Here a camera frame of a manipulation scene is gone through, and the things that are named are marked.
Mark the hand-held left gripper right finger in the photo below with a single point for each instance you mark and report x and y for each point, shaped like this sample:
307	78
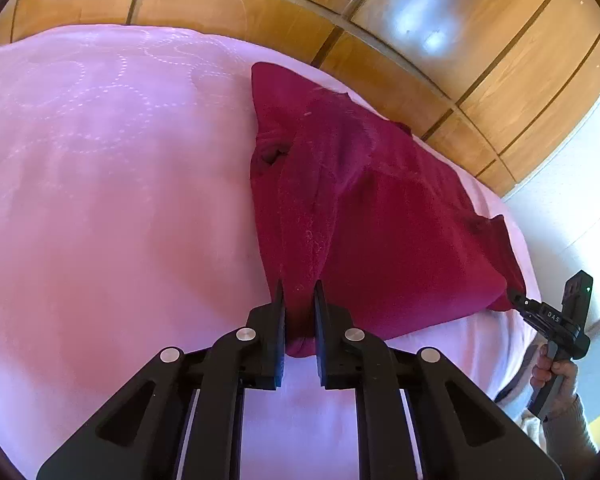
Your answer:
321	332

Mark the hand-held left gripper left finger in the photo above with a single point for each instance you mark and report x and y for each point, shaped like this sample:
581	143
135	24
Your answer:
279	332

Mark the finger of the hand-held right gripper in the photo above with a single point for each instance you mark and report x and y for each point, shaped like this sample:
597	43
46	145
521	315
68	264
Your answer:
518	301

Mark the dark red knitted sweater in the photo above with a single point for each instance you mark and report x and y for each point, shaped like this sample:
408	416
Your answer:
390	240

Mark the person's right hand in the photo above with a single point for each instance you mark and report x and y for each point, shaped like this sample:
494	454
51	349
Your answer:
541	375

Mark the pink bedspread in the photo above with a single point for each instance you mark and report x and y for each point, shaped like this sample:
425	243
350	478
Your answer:
105	210

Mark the wooden headboard panel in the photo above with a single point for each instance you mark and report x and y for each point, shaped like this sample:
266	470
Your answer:
430	60

